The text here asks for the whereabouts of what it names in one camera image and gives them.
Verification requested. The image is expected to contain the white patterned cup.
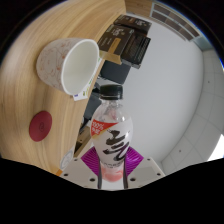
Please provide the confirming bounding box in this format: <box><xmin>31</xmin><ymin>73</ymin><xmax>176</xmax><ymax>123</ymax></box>
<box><xmin>35</xmin><ymin>37</ymin><xmax>101</xmax><ymax>97</ymax></box>

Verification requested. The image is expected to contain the rectangular ceiling light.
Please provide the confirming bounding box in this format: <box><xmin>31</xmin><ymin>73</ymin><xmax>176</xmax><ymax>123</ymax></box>
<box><xmin>208</xmin><ymin>133</ymin><xmax>224</xmax><ymax>162</ymax></box>

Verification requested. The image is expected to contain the brown box with tan side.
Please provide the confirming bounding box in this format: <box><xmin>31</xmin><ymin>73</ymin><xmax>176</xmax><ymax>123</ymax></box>
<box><xmin>96</xmin><ymin>25</ymin><xmax>135</xmax><ymax>65</ymax></box>

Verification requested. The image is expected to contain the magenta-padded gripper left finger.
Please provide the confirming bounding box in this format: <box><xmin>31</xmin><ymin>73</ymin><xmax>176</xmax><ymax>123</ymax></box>
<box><xmin>61</xmin><ymin>146</ymin><xmax>103</xmax><ymax>190</ymax></box>

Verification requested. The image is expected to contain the sheet with round print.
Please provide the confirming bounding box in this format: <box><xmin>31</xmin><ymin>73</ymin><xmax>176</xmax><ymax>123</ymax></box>
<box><xmin>59</xmin><ymin>146</ymin><xmax>76</xmax><ymax>170</ymax></box>

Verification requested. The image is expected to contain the flat round red coaster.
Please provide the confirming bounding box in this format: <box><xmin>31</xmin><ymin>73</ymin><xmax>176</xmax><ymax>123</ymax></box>
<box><xmin>28</xmin><ymin>110</ymin><xmax>53</xmax><ymax>143</ymax></box>

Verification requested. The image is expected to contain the clear black-capped drink bottle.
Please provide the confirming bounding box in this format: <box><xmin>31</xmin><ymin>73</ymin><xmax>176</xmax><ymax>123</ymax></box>
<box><xmin>89</xmin><ymin>84</ymin><xmax>134</xmax><ymax>184</ymax></box>

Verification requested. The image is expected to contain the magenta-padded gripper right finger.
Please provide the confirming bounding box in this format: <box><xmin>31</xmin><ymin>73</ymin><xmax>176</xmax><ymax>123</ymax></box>
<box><xmin>121</xmin><ymin>146</ymin><xmax>166</xmax><ymax>190</ymax></box>

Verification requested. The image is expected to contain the black cardboard box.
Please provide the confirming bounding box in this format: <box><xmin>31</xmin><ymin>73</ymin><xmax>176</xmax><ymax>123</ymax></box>
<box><xmin>121</xmin><ymin>33</ymin><xmax>152</xmax><ymax>70</ymax></box>

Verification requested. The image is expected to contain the tall dark brown box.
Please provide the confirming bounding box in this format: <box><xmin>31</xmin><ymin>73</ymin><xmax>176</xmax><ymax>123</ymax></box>
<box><xmin>113</xmin><ymin>14</ymin><xmax>153</xmax><ymax>34</ymax></box>

